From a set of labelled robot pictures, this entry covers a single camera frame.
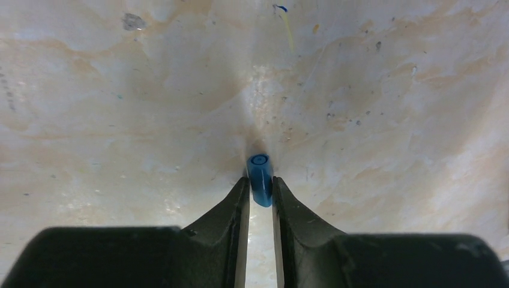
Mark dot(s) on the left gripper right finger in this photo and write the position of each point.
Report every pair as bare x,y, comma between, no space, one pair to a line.
305,244

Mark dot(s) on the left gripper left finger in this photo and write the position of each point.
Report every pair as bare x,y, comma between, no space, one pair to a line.
215,245

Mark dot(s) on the small blue pen cap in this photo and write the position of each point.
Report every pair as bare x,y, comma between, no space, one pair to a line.
260,174

